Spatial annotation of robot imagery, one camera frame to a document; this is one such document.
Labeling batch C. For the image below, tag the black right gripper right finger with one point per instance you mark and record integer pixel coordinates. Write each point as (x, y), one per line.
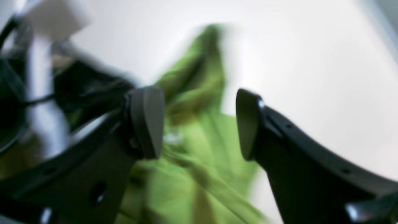
(310, 184)

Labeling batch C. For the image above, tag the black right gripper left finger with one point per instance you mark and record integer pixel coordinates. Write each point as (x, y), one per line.
(85, 184)

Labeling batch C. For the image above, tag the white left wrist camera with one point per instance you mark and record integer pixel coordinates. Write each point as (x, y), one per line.
(55, 19)

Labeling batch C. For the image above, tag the green T-shirt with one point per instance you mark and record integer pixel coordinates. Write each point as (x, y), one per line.
(201, 176)

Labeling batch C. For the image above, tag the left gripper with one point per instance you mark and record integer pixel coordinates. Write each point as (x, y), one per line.
(38, 112)

